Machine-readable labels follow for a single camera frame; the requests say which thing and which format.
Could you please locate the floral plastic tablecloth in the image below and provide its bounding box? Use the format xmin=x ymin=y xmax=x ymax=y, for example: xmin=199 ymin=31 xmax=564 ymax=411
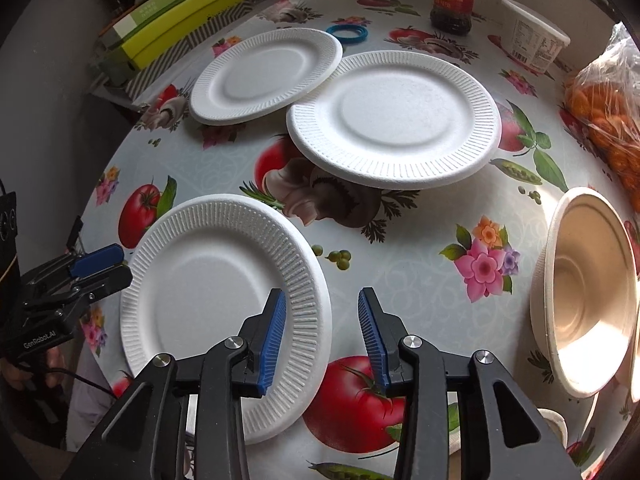
xmin=82 ymin=0 xmax=634 ymax=479

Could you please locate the white foam plate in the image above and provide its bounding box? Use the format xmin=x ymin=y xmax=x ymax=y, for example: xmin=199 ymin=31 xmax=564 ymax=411
xmin=286 ymin=50 xmax=501 ymax=191
xmin=190 ymin=28 xmax=343 ymax=126
xmin=120 ymin=194 xmax=332 ymax=444

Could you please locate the blue ring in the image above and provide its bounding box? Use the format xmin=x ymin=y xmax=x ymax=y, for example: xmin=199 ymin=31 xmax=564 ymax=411
xmin=324 ymin=23 xmax=369 ymax=46

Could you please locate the striped black white tray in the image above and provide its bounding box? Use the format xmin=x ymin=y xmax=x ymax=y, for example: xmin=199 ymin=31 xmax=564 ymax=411
xmin=89 ymin=2 xmax=254 ymax=103

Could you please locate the beige paper bowl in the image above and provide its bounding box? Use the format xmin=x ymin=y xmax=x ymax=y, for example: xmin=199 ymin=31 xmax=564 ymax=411
xmin=529 ymin=188 xmax=638 ymax=398

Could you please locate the yellow-green box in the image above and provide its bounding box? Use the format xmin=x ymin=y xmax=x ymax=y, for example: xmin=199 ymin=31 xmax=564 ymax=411
xmin=99 ymin=0 xmax=244 ymax=79

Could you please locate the white plastic tub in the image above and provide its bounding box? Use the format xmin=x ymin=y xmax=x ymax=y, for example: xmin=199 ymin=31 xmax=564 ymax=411
xmin=501 ymin=0 xmax=570 ymax=74

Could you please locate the bag of oranges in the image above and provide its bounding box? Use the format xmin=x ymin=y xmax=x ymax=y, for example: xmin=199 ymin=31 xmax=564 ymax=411
xmin=565 ymin=23 xmax=639 ymax=210

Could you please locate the white green flat box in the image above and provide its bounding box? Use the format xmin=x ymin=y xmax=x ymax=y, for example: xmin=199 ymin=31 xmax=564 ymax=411
xmin=99 ymin=0 xmax=184 ymax=49

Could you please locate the left hand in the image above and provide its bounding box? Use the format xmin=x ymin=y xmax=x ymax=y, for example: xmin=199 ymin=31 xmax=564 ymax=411
xmin=1 ymin=347 xmax=65 ymax=390

